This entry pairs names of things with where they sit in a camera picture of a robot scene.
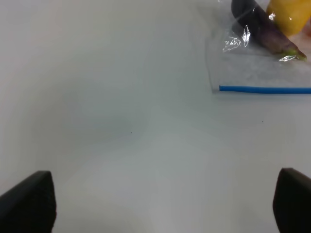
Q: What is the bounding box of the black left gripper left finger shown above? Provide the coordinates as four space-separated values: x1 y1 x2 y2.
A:
0 171 57 233

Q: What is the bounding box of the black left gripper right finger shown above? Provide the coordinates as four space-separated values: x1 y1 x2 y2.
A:
273 168 311 233

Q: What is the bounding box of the clear zip bag blue seal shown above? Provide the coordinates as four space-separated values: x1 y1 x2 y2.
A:
197 0 311 94

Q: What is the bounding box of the yellow toy lemon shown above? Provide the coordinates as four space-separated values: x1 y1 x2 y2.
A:
266 0 311 36

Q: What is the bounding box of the purple toy eggplant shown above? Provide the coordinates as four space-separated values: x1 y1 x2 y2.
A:
231 0 307 60

